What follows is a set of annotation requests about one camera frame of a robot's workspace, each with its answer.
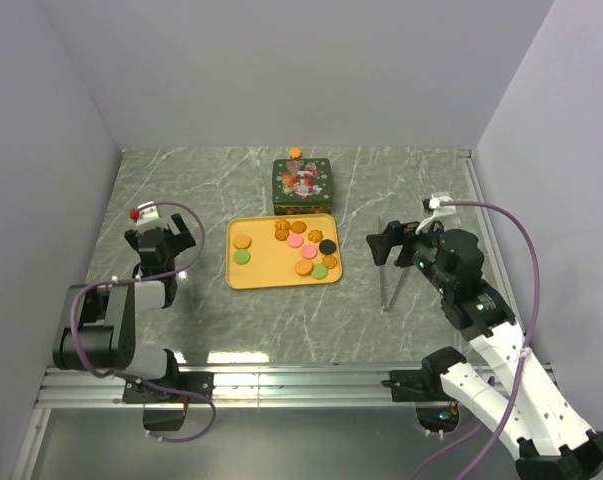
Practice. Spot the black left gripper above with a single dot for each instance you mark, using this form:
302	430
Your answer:
183	240

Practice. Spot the pink sandwich cookie upper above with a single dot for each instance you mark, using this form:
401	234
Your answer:
295	240

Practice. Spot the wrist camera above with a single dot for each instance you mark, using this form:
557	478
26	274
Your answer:
146	217
437	208

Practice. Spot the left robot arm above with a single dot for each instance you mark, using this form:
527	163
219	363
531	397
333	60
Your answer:
97	327

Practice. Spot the green cookie tin box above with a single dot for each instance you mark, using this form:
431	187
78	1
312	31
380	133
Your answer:
294	205

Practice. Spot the black sandwich cookie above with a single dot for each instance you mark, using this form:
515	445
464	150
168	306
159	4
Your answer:
327	247

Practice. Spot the small swirl cookie right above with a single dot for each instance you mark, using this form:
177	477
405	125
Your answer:
330	261

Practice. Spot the chocolate chip cookie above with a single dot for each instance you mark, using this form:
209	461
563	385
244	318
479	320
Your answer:
298	227

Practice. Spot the pink sandwich cookie lower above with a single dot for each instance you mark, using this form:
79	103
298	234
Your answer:
309	252

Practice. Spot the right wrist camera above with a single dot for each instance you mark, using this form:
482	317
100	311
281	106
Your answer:
437	208

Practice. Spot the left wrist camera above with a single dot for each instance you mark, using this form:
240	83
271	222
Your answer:
146	217

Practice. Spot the green sandwich cookie right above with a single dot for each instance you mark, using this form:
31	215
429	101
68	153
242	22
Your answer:
319	271

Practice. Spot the aluminium rail frame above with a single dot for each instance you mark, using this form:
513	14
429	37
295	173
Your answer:
309	346

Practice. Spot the dotted sandwich cookie right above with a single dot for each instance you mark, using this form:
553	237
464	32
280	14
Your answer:
304	267

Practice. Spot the orange cookie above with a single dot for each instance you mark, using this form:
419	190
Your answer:
295	153

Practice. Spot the brown swirl cookie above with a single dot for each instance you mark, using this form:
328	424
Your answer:
281	234

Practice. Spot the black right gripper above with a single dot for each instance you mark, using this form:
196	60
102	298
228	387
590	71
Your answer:
402	233

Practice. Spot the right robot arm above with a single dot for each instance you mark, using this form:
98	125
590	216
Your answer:
546	437

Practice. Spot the flower cookie top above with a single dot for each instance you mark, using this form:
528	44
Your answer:
282	224

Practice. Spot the green sandwich cookie left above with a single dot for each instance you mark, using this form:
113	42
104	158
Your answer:
241	256

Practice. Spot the pink sandwich cookie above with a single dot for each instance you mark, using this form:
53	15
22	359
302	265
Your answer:
309	252
295	240

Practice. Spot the dotted sandwich cookie left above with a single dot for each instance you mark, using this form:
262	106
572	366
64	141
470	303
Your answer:
242	241

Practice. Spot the gold tin lid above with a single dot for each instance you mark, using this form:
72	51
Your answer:
302	181

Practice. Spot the yellow plastic tray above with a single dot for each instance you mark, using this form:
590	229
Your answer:
272	262

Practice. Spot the green sandwich cookie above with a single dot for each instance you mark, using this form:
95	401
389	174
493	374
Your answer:
241	256
319	271

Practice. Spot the tan flower cookie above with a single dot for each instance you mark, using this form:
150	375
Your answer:
315	236

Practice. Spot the dotted sandwich cookie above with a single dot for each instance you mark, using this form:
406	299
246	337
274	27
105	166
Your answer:
242	241
304	267

